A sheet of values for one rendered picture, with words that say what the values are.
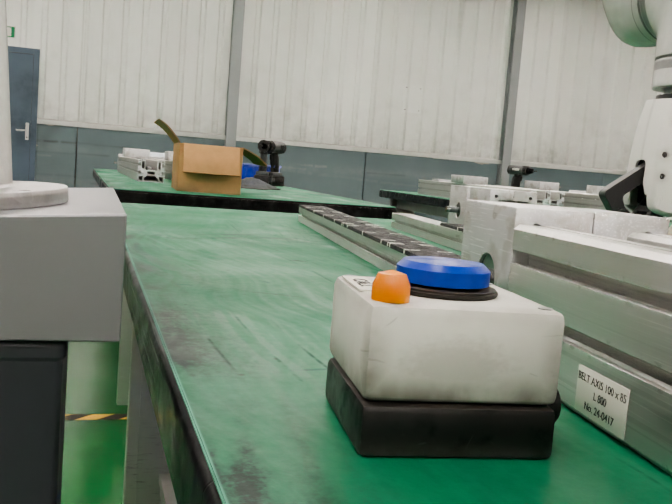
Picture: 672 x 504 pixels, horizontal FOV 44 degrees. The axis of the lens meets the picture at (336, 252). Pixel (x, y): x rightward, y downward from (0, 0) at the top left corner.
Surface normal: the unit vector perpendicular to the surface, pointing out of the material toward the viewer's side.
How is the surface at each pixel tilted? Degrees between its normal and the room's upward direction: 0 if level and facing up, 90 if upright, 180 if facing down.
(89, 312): 90
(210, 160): 68
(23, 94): 90
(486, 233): 90
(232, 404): 0
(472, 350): 90
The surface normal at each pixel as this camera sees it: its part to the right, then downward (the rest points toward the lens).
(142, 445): 0.29, 0.12
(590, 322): -0.98, -0.06
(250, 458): 0.08, -0.99
